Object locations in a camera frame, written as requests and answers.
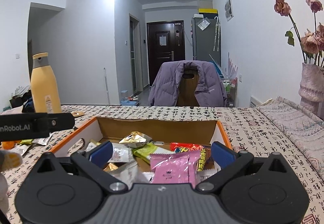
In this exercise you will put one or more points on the yellow thermos bottle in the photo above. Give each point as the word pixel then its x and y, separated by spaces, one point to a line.
pixel 44 88

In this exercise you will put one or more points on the green snack bar lower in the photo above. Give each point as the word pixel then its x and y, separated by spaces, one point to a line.
pixel 26 142

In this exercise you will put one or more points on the pink ceramic vase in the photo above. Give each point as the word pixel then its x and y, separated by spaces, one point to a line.
pixel 311 87

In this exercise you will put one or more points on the long green snack pack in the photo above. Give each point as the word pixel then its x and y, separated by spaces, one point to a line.
pixel 147 150

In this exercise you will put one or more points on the orange red cardboard box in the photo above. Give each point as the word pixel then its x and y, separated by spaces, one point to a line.
pixel 113 130

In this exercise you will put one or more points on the wooden chair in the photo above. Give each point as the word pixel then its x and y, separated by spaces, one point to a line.
pixel 188 84

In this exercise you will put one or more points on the pink snack pouch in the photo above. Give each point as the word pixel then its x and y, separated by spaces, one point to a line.
pixel 176 168

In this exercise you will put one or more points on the red noodle snack bag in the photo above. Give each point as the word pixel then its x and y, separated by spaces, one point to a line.
pixel 200 151

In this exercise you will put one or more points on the purple jacket on chair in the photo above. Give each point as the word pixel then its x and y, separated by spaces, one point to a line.
pixel 210 91

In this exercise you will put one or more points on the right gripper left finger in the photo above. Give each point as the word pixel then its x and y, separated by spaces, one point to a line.
pixel 91 164

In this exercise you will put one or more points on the wall picture frame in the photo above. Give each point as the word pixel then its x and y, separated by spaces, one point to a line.
pixel 228 10

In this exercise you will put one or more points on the white sachet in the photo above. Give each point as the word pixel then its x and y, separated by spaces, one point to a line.
pixel 121 154
pixel 42 141

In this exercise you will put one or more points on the yellow box on fridge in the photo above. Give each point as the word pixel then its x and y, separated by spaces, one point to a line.
pixel 209 11

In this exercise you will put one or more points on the small orange cracker packet far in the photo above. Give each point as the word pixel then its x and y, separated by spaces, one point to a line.
pixel 77 114

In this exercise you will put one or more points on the dark entrance door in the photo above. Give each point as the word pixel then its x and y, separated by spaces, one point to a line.
pixel 165 44

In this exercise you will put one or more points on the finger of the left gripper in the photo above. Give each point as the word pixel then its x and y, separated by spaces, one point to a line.
pixel 60 121

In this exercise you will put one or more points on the folded pink grey blanket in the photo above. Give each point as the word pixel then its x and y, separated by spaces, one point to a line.
pixel 301 126

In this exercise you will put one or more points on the white sachet by green bars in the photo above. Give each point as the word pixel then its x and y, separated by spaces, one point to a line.
pixel 42 141

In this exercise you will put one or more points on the grey refrigerator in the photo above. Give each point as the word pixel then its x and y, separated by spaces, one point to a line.
pixel 206 38

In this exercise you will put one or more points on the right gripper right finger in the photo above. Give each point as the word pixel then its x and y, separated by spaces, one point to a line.
pixel 232 165

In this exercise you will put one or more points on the right orange mandarin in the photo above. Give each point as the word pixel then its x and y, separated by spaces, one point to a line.
pixel 8 145

